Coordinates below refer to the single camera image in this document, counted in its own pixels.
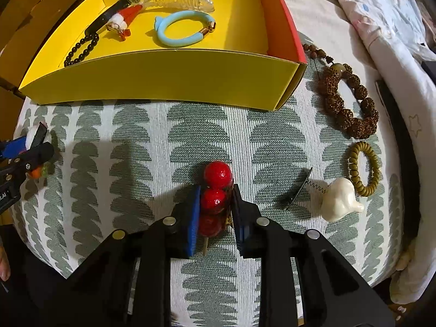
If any person's left hand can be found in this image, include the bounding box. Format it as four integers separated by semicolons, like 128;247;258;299
0;242;11;281

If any olive wooden bead bracelet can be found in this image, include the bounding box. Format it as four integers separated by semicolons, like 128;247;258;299
347;141;380;197

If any red ball hair clip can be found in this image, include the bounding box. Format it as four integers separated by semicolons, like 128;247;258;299
196;160;235;257

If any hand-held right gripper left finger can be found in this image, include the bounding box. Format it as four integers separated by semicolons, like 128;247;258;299
31;186;201;327

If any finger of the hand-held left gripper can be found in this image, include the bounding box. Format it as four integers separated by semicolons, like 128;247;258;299
0;142;55;178
0;138;28;160

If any light blue ring bracelet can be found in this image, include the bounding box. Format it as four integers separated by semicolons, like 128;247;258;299
154;11;217;47

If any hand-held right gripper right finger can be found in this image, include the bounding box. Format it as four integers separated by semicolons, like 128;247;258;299
232;184;396;327

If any black hair clip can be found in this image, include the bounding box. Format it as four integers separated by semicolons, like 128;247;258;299
284;167;328;211

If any white garlic-shaped hair clip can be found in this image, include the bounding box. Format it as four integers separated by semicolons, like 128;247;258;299
321;178;365;219

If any light blue printed quilt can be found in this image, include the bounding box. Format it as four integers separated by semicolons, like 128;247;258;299
320;0;436;304

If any snowman hair clip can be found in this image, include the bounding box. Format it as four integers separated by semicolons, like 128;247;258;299
20;122;55;179

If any wooden wardrobe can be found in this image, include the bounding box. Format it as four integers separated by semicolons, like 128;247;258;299
0;0;99;140

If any black bead bracelet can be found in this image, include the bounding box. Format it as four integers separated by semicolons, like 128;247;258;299
63;32;100;68

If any brown rudraksha bead bracelet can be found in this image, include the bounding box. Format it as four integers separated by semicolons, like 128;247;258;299
302;43;379;140

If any yellow cardboard box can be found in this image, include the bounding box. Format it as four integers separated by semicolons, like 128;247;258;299
19;0;309;111

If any red santa hair clip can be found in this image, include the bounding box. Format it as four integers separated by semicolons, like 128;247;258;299
107;5;144;38

